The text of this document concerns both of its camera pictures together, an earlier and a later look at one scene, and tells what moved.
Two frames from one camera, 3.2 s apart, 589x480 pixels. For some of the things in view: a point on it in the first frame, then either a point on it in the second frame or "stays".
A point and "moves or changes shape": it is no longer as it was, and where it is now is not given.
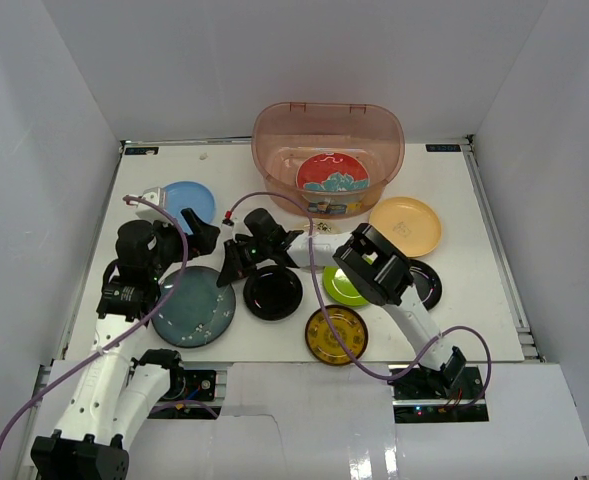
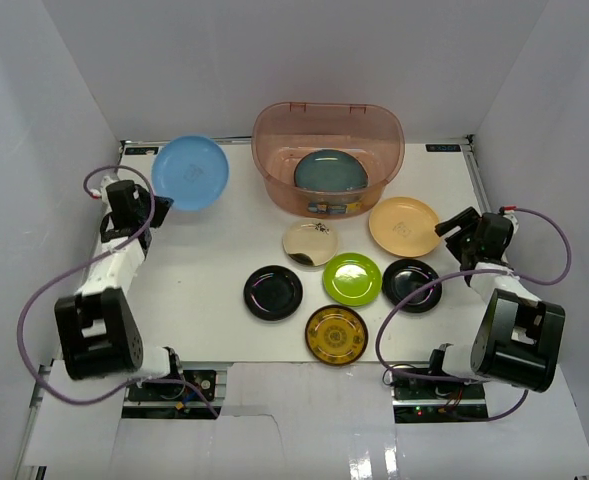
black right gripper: (234, 266) → (466, 218)
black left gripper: (175, 240) → (150, 209)
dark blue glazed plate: (199, 313) → (330, 170)
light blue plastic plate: (182, 195) moves or changes shape
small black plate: (426, 282) stays
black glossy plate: (272, 291) stays
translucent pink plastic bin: (336, 158) stays
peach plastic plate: (409, 224) stays
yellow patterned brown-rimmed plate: (323, 344) stays
